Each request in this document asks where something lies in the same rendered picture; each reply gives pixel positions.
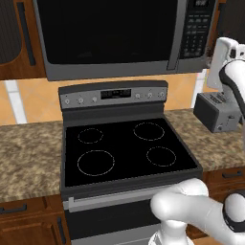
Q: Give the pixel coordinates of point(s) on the silver stove knob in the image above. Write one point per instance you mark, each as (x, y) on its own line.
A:
(80, 100)
(149, 94)
(67, 102)
(137, 95)
(161, 94)
(94, 99)

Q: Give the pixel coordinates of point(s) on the brown wooden cupboard door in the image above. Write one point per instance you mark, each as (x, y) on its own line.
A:
(40, 38)
(28, 233)

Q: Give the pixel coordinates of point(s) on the black microwave door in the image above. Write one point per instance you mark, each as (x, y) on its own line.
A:
(105, 28)

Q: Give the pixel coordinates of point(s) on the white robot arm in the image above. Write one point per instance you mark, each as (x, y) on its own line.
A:
(188, 207)

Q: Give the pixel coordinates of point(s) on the black and silver microwave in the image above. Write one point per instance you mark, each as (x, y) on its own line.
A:
(111, 68)

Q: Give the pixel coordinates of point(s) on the black and silver stove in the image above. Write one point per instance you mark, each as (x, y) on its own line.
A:
(127, 150)

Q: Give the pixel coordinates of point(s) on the brown wooden drawer front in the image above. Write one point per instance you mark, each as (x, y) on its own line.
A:
(217, 182)
(35, 207)

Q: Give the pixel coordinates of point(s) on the black oven door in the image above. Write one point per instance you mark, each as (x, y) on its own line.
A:
(105, 220)

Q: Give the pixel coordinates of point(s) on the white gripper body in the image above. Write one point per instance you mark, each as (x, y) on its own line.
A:
(218, 63)

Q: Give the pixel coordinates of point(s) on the grey toaster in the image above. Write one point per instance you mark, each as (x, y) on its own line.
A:
(210, 113)

